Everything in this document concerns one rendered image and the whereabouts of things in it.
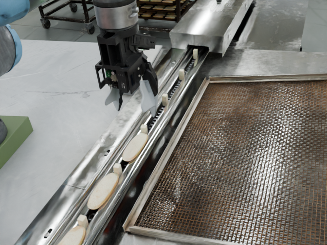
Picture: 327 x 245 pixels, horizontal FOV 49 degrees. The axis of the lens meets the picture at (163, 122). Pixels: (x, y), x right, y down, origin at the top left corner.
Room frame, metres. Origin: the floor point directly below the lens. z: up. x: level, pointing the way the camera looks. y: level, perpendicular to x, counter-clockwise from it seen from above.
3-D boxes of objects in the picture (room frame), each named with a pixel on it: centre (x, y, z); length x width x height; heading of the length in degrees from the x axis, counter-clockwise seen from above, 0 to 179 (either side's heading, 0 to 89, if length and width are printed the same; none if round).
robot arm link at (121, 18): (0.63, 0.06, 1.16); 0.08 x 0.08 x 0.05
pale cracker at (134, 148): (0.62, 0.07, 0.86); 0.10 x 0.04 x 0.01; 155
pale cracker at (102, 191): (0.49, 0.13, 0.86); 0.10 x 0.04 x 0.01; 156
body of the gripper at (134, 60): (0.62, 0.07, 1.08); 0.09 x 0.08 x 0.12; 156
